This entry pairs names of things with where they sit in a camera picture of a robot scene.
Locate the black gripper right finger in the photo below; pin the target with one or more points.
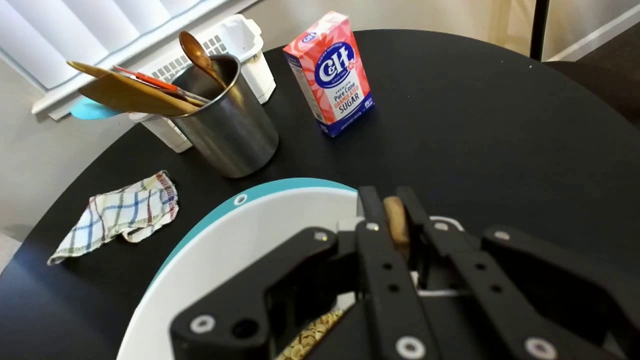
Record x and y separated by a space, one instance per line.
519 330

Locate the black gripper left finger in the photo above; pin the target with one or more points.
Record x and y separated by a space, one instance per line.
394 316

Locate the wooden stirring spoon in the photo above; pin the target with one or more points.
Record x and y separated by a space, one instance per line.
397 224

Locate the white bowl with blue band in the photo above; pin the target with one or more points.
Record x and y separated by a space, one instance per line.
227 241

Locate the brown wooden spoon in cup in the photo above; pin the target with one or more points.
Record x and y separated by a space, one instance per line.
197 55

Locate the yellow noodles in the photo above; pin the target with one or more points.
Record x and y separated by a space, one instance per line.
311 337

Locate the round black table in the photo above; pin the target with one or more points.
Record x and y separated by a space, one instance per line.
480 133

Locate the steel utensil holder cup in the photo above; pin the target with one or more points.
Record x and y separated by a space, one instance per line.
232 131

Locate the pink sugar carton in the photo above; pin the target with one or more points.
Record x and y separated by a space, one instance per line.
329 69

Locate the white plastic basket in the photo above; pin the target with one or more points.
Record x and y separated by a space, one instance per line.
236 36

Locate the red spatula in cup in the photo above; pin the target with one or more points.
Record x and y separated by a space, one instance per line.
164 86

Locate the wooden spatula in cup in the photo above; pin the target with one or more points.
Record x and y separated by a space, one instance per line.
127 95

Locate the white vertical blinds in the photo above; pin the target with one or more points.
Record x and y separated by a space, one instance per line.
38 39

